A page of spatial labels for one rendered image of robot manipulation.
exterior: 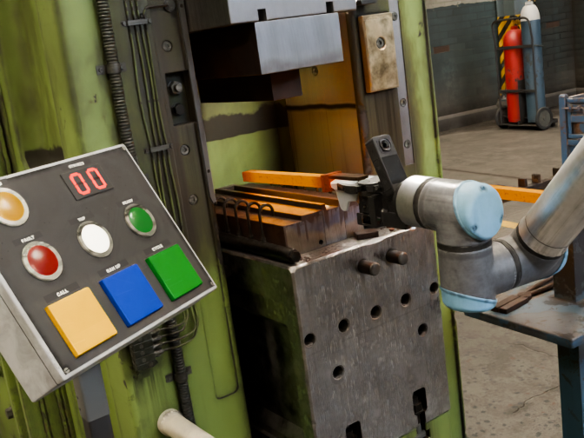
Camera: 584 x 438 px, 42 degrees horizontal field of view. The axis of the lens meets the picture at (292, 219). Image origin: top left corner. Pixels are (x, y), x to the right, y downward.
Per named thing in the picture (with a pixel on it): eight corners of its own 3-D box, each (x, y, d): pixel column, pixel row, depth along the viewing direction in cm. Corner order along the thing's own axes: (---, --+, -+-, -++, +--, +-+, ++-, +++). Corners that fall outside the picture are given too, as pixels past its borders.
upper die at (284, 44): (344, 61, 152) (338, 11, 149) (262, 75, 140) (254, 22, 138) (233, 71, 185) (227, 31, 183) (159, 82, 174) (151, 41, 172)
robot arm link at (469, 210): (472, 251, 120) (467, 189, 117) (414, 240, 130) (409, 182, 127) (510, 235, 125) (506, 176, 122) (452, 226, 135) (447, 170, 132)
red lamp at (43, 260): (67, 273, 101) (60, 242, 100) (32, 283, 98) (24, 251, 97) (58, 269, 103) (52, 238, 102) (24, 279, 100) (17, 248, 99)
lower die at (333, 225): (364, 232, 160) (359, 193, 158) (288, 258, 149) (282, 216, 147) (254, 212, 193) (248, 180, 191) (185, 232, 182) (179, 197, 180)
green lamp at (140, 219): (161, 231, 117) (155, 203, 116) (133, 239, 115) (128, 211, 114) (151, 228, 120) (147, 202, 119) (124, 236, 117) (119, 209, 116)
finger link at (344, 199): (322, 209, 150) (355, 215, 143) (319, 181, 149) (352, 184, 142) (335, 206, 152) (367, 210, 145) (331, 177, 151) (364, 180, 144)
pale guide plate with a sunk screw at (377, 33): (400, 86, 177) (392, 11, 174) (371, 92, 172) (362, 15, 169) (394, 87, 179) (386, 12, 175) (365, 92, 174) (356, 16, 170)
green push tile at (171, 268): (204, 282, 119) (178, 243, 119) (175, 299, 113) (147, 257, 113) (196, 287, 120) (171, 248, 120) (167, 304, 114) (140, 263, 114)
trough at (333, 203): (342, 205, 155) (341, 198, 155) (321, 211, 152) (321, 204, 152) (234, 189, 189) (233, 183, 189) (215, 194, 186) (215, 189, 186)
